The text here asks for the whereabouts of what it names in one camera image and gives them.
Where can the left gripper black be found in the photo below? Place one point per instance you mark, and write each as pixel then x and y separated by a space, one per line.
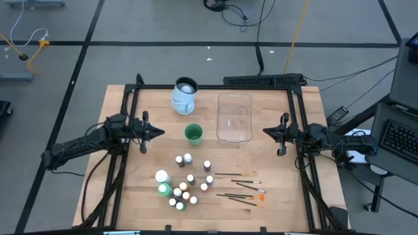
pixel 137 130

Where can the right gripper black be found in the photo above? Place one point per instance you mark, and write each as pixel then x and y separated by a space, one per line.
pixel 292 134

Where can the brown paint bottle white cap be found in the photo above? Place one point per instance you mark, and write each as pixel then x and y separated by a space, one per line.
pixel 179 161

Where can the green plastic cup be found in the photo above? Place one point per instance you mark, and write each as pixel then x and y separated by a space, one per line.
pixel 193 132

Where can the clear plastic bin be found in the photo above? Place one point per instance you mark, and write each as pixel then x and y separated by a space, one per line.
pixel 233 130

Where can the black paintbrush silver ferrule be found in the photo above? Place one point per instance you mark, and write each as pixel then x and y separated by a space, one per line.
pixel 245 181
pixel 249 187

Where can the dark green paint bottle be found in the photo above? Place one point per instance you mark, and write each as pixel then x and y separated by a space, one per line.
pixel 191 179

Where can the lavender paint bottle white cap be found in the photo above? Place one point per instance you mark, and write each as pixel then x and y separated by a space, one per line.
pixel 207 165

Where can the dark blue paint bottle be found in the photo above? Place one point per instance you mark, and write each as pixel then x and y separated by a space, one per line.
pixel 209 180

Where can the red paint bottle white cap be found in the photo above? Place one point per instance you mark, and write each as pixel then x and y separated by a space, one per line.
pixel 204 187

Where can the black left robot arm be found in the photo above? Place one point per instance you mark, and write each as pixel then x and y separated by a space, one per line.
pixel 75 145

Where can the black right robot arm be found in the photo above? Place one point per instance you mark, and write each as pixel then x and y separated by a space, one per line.
pixel 343 140

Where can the large white paint bottle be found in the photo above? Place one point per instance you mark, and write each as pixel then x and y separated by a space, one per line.
pixel 162 176

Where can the large green paint bottle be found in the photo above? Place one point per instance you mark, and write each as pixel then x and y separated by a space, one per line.
pixel 164 189

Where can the yellow paint bottle white cap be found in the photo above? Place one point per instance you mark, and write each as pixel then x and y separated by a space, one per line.
pixel 183 186

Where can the orange paint bottle white cap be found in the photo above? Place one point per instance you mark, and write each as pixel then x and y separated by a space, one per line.
pixel 186 196

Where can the small green paint bottle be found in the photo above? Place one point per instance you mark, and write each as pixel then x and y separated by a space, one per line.
pixel 172 202
pixel 180 206

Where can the grey paint bottle white cap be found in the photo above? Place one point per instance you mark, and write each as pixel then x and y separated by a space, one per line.
pixel 193 200

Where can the white tilted pitcher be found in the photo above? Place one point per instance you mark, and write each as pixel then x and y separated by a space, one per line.
pixel 183 101

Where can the black perforated box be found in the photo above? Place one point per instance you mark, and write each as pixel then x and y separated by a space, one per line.
pixel 254 80

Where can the black power adapter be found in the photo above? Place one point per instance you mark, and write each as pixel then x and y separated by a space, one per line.
pixel 338 114

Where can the white printed box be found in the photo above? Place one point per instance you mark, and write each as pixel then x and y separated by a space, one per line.
pixel 359 158

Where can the white round object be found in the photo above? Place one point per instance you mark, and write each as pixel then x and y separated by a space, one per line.
pixel 378 169

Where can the black keyboard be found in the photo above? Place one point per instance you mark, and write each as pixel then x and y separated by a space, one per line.
pixel 400 140

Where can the dark grey desk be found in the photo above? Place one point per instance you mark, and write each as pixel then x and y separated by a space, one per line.
pixel 401 169

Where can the grey desk upper shelf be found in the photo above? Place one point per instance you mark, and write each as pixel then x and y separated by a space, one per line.
pixel 405 81

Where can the grey cart base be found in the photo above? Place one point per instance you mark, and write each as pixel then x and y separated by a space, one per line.
pixel 32 3
pixel 16 76

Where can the black caster base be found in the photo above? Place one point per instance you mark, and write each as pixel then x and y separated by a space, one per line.
pixel 4 109

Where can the large display monitor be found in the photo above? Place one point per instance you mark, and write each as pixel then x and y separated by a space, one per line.
pixel 413 45

